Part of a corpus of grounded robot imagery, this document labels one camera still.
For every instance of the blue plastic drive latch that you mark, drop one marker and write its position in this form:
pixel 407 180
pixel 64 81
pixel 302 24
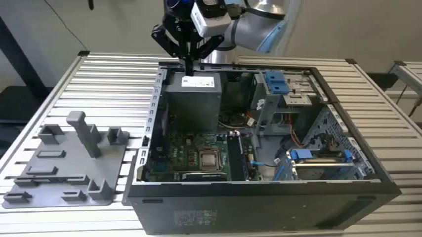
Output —
pixel 272 77
pixel 279 89

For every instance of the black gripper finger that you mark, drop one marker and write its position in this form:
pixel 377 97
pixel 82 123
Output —
pixel 159 33
pixel 212 44

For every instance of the grey plastic parts rack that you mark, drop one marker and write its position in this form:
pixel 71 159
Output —
pixel 65 158

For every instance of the silver hard disk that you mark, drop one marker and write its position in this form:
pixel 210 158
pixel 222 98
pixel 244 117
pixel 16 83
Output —
pixel 313 172

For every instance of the black table corner cap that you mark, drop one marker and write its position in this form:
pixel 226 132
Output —
pixel 399 63
pixel 351 61
pixel 84 52

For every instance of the green motherboard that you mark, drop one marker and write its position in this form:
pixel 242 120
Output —
pixel 179 148

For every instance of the black graphics card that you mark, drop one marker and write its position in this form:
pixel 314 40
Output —
pixel 204 176

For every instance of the grey power supply unit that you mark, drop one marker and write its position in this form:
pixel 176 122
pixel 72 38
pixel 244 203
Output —
pixel 191 108

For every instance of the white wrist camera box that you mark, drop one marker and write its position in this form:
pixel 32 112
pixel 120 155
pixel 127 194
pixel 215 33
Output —
pixel 211 24

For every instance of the aluminium frame table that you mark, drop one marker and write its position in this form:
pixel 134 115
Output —
pixel 411 74

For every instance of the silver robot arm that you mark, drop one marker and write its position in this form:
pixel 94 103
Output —
pixel 250 32

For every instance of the grey metal drive cage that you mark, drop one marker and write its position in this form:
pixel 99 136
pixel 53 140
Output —
pixel 297 98

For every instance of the CPU socket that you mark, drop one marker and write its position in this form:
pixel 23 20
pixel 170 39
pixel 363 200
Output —
pixel 211 148

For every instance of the black hanging tool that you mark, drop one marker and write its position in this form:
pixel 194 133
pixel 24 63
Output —
pixel 91 5

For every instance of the black PC case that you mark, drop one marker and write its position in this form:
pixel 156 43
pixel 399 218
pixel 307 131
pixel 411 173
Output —
pixel 230 212

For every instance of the silver CPU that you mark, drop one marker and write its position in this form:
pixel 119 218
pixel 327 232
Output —
pixel 210 160

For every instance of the blue disk carrier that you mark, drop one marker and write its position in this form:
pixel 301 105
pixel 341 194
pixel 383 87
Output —
pixel 301 154

